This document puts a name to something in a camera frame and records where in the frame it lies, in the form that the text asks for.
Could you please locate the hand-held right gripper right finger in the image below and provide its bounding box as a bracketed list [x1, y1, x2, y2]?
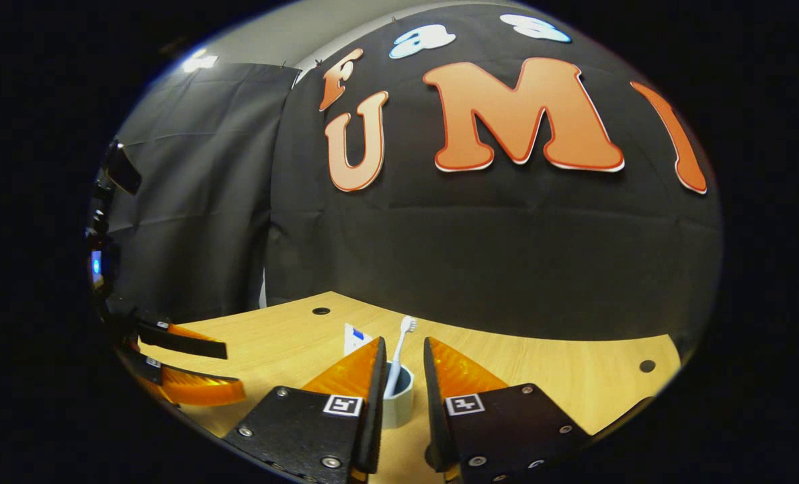
[423, 336, 591, 484]

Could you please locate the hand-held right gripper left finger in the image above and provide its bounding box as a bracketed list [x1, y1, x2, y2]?
[223, 336, 388, 484]

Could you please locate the pale blue cup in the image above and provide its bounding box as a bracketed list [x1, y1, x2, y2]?
[380, 362, 415, 430]

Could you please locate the white toothpaste tube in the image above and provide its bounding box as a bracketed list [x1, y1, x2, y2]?
[343, 323, 373, 357]

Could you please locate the white toothbrush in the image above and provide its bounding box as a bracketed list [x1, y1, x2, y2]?
[384, 315, 418, 399]

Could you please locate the wooden desktop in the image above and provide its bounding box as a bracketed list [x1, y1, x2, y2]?
[137, 290, 682, 484]

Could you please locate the black backdrop cloth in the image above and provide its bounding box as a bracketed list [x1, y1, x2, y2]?
[90, 3, 722, 340]

